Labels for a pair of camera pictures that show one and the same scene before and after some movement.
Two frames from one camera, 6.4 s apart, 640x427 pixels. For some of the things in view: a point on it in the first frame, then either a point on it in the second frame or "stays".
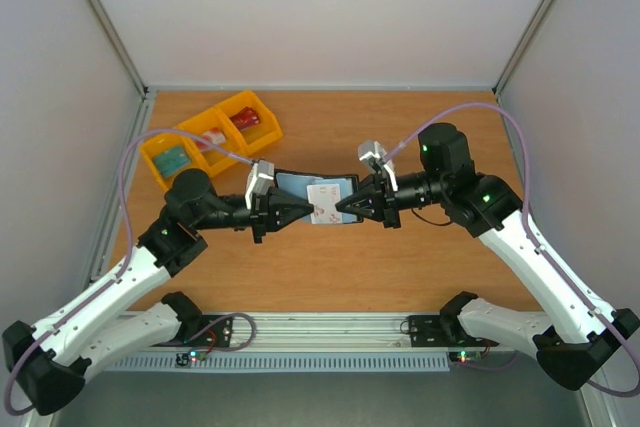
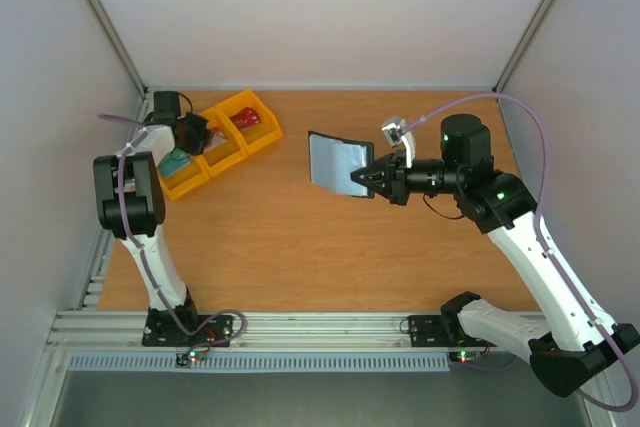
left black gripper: (264, 211) -> (202, 122)
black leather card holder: (294, 183) -> (333, 160)
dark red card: (245, 117) stays
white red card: (211, 137) stays
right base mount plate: (434, 331) stays
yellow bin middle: (214, 159) stays
